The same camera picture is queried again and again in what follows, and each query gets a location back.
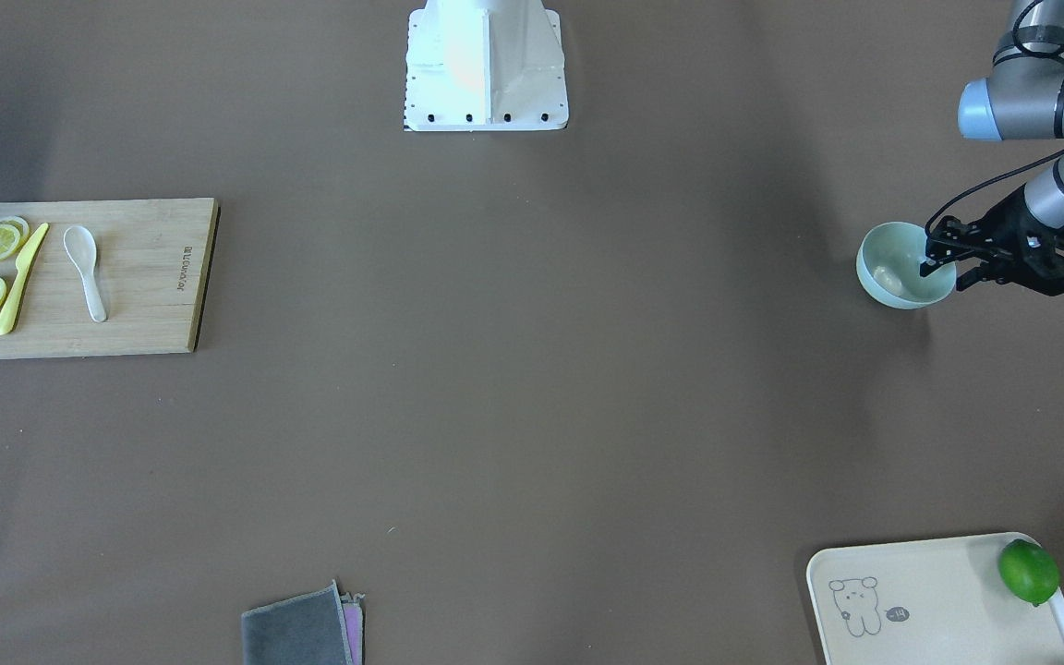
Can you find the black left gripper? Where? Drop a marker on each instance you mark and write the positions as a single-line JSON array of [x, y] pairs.
[[1005, 224]]

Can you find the light green bowl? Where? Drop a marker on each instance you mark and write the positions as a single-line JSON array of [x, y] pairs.
[[888, 266]]

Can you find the white ceramic spoon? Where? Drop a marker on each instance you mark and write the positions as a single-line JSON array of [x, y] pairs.
[[82, 251]]

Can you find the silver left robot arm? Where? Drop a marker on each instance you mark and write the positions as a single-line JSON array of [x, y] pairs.
[[1022, 97]]

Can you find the green lime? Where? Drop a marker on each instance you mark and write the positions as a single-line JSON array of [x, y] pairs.
[[1028, 572]]

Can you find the beige serving tray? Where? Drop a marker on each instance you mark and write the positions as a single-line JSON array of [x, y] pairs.
[[931, 601]]

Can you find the grey folded cloth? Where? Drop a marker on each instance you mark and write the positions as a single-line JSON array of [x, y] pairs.
[[323, 627]]

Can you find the bamboo cutting board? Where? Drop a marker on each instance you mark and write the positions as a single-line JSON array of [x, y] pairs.
[[152, 268]]

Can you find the yellow plastic knife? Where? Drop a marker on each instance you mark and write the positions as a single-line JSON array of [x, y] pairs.
[[23, 264]]

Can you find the upper lemon slice stack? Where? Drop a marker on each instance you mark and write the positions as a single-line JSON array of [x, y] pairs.
[[14, 232]]

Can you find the white pedestal column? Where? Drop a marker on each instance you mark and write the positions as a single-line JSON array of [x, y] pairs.
[[495, 66]]

